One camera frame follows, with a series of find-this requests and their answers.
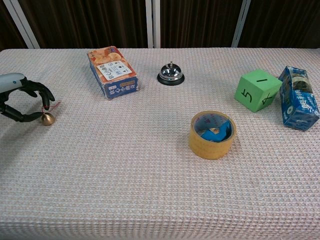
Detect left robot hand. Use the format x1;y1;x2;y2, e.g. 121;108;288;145
0;72;56;123

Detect small golden bell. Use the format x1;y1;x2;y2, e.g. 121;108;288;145
40;101;62;127

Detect silver desk call bell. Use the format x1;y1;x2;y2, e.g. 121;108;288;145
156;61;185;86

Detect dark brown curtain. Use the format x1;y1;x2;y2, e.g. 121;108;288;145
0;0;320;52

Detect orange blue cookie box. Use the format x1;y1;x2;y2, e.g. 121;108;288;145
87;45;139;101

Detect white waffle tablecloth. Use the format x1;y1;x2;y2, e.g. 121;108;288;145
0;47;320;240

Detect blue paper scrap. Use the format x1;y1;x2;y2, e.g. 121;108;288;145
200;121;232;143

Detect yellow packing tape roll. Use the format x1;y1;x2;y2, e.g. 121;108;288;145
188;110;237;160

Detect green numbered foam cube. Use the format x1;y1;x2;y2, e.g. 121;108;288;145
234;69;283;113

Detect blue snack box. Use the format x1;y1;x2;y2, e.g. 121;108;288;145
278;65;320;132

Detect white frame post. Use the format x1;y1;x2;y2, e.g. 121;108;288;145
2;0;41;49
145;0;161;49
231;0;252;48

